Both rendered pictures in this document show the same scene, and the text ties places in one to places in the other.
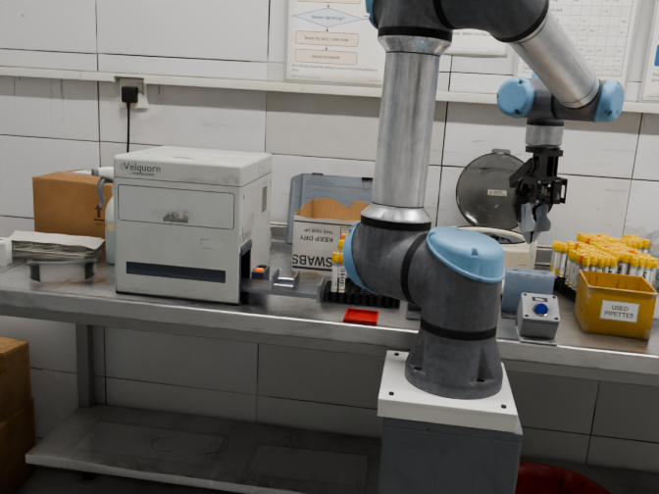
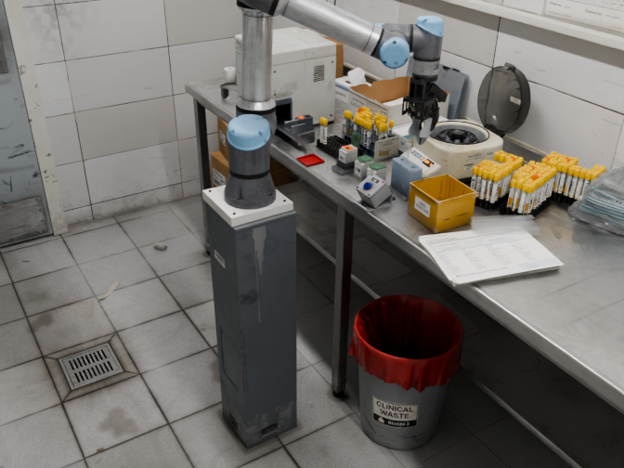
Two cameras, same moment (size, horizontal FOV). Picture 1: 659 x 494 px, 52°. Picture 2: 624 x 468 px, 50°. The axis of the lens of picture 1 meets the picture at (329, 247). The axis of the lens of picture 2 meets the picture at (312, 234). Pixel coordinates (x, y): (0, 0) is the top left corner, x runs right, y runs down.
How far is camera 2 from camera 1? 171 cm
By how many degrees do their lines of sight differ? 49
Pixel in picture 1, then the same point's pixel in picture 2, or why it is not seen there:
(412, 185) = (248, 88)
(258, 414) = not seen: hidden behind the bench
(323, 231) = (359, 102)
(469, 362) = (232, 187)
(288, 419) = not seen: hidden behind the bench
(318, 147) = not seen: hidden behind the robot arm
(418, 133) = (248, 60)
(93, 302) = (225, 113)
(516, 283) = (396, 168)
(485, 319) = (240, 168)
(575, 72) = (337, 33)
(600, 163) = (602, 93)
